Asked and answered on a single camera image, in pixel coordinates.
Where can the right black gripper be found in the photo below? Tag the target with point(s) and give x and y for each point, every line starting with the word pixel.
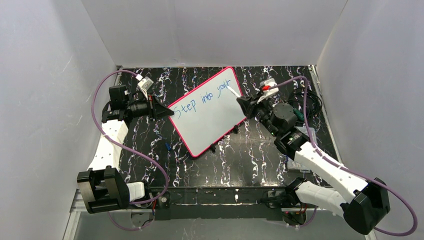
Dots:
pixel 256 108

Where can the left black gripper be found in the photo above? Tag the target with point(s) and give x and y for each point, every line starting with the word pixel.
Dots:
pixel 152 108

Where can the white marker pen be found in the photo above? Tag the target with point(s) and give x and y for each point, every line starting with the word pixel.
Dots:
pixel 234 92

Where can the pink framed whiteboard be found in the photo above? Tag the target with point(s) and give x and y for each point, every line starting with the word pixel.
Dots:
pixel 208 112

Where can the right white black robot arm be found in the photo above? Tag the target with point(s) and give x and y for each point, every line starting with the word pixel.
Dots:
pixel 361 203

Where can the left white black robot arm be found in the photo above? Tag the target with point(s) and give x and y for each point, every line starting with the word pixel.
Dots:
pixel 102 187

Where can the green connector plug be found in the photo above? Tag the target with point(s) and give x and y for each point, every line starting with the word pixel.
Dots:
pixel 299 115

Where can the clear plastic screw box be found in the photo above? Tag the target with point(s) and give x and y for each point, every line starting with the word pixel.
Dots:
pixel 304 156

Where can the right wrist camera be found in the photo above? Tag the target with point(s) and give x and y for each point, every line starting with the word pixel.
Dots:
pixel 268 88

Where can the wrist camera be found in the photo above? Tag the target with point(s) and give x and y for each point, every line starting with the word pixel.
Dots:
pixel 144 84
pixel 268 88

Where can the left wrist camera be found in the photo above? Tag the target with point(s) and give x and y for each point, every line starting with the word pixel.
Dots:
pixel 144 84

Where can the aluminium frame rail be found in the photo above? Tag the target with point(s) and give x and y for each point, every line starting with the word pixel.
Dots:
pixel 270 203

